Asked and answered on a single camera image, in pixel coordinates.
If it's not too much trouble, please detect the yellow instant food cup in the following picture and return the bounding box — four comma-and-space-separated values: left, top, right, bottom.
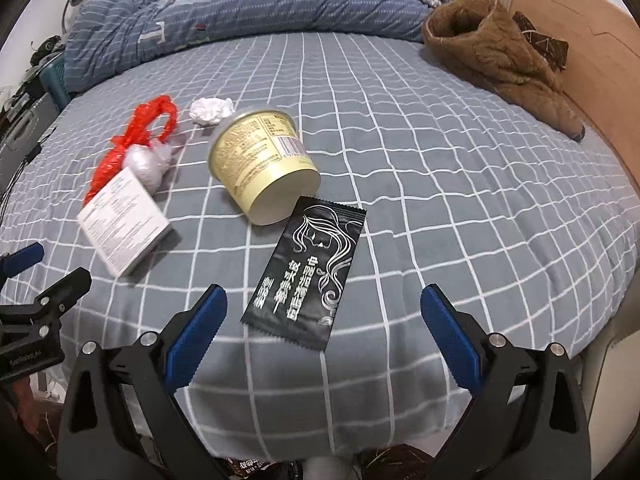
207, 109, 322, 226

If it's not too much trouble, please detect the wooden headboard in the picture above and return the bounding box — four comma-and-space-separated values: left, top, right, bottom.
507, 0, 640, 186

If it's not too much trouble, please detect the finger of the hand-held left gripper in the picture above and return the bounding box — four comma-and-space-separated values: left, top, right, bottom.
0, 267, 93, 342
0, 242, 46, 278

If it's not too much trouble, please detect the clear plastic bag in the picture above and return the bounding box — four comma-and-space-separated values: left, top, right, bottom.
121, 140, 175, 193

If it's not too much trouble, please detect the red plastic bag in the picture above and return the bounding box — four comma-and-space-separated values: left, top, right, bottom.
82, 95, 178, 206

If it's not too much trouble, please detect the brown patterned cushion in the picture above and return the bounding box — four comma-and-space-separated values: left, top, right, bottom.
512, 12, 570, 73

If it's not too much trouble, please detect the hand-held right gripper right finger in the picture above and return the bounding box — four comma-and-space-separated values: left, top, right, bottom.
420, 284, 594, 480

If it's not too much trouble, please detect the white tissue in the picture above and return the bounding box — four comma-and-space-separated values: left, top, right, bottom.
189, 96, 236, 125

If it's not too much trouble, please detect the beige furniture piece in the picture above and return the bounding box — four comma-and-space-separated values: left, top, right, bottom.
580, 330, 640, 411

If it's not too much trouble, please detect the white printed cardboard box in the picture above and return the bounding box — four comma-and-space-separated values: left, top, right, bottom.
76, 166, 173, 277

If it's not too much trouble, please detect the brown fluffy coat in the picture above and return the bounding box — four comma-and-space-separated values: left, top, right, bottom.
421, 0, 586, 142

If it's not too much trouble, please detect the blue striped quilt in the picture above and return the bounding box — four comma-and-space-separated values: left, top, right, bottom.
62, 0, 436, 93

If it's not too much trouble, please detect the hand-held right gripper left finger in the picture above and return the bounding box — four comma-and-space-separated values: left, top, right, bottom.
56, 283, 229, 480

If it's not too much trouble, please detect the black headset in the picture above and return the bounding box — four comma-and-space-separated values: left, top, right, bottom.
27, 35, 63, 61

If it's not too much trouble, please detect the black sachet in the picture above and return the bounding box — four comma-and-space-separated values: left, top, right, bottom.
240, 195, 368, 353

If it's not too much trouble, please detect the black charger cable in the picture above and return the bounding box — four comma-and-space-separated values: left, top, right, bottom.
0, 127, 56, 211

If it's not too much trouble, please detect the grey suitcase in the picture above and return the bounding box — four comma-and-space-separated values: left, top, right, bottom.
0, 92, 58, 196

